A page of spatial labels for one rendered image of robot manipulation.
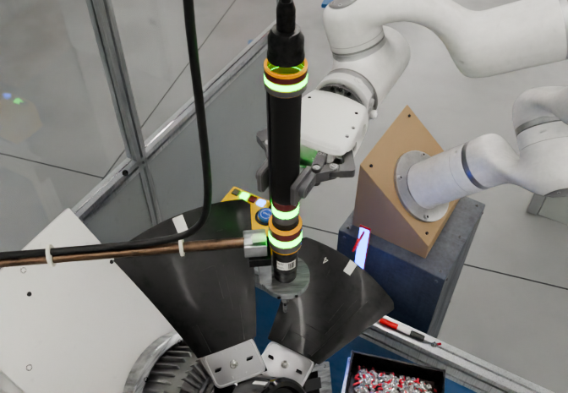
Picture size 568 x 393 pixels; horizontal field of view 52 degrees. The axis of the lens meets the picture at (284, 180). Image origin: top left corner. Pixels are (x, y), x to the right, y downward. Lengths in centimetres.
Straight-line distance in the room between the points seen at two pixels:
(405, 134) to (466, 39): 79
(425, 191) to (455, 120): 202
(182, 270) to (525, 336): 191
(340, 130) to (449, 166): 71
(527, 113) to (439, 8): 55
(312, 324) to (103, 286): 38
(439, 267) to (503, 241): 139
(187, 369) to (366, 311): 35
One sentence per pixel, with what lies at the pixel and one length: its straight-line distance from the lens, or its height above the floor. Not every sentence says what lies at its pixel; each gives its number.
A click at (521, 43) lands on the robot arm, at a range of 82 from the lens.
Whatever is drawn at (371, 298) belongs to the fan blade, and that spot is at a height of 117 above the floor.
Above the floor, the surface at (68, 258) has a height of 154.
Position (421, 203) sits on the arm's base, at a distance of 151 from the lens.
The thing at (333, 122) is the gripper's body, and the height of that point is 167.
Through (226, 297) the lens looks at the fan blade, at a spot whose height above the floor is 134.
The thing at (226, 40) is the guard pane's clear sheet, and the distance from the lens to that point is 194.
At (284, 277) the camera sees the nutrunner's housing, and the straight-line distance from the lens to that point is 82.
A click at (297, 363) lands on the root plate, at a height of 118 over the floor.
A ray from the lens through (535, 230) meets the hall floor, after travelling 301.
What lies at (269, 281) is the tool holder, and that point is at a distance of 83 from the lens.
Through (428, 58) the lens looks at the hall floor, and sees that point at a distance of 393.
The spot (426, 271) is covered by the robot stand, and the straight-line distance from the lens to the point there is 153.
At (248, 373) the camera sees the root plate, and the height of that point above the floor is 124.
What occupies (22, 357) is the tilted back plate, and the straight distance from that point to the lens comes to 107.
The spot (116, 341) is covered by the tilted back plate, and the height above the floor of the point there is 119.
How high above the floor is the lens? 214
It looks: 46 degrees down
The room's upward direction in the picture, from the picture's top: straight up
